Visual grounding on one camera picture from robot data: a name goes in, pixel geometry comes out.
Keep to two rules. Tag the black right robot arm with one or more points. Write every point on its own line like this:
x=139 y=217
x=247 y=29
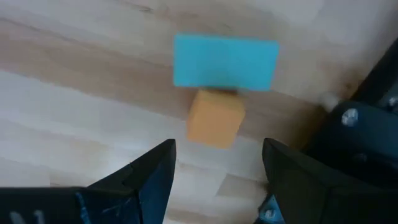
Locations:
x=357 y=140

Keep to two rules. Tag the orange cube block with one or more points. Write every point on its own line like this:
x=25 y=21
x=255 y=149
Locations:
x=214 y=119

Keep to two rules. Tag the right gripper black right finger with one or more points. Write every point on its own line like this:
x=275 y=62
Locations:
x=311 y=199

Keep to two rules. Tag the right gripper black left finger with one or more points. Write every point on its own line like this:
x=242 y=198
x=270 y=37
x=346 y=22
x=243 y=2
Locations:
x=124 y=199

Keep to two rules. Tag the black table frame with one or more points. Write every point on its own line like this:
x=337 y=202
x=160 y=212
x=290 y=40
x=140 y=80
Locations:
x=382 y=71

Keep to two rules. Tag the teal rectangular block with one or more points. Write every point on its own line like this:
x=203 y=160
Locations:
x=224 y=62

